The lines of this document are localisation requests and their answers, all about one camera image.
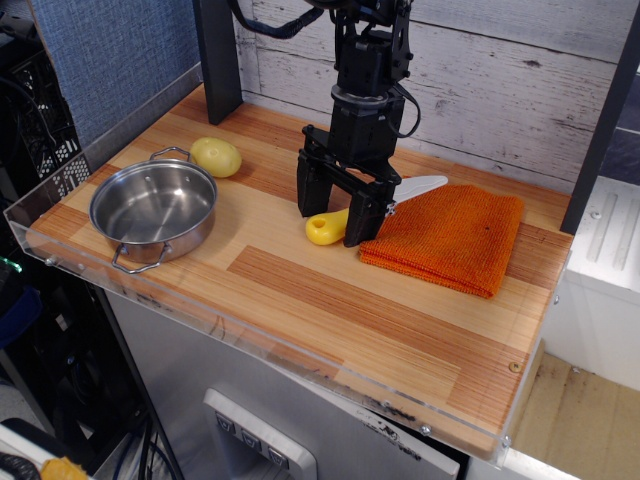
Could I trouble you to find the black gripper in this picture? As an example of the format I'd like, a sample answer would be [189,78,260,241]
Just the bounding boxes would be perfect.
[297,92,405,247]

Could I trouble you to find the yellow handled white toy knife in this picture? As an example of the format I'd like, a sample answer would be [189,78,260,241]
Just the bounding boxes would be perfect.
[305,175,448,246]

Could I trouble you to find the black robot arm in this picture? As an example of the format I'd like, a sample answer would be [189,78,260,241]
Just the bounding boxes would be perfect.
[229,1,415,247]

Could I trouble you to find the stainless steel pot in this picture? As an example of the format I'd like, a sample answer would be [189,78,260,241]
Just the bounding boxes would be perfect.
[89,147,218,275]

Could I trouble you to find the yellow toy potato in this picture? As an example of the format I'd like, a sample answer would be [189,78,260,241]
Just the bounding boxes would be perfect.
[190,137,242,178]

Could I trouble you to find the folded orange cloth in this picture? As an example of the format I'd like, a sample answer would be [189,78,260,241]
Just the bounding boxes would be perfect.
[359,185,524,299]

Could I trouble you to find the silver toy fridge cabinet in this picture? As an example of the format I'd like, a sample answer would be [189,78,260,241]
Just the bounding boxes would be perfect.
[104,290,469,479]

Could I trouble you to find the white aluminium side unit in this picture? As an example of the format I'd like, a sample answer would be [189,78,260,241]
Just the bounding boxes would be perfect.
[541,177,639,390]

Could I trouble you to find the clear acrylic table guard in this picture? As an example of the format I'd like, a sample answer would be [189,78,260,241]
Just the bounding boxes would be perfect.
[13,88,570,479]

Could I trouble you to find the black plastic crate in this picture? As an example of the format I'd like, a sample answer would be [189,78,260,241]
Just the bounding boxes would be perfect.
[8,51,81,178]

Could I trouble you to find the yellow object bottom left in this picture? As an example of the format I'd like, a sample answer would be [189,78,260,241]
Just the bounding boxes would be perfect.
[40,457,89,480]

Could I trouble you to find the dark left frame post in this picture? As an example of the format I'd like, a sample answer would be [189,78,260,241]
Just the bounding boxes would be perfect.
[193,0,243,125]

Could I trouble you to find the dark frame post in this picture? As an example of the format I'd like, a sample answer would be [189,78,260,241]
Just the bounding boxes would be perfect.
[560,8,639,235]
[193,0,243,125]

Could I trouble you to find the dark right frame post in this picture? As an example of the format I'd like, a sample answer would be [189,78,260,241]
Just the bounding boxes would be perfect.
[560,8,639,235]

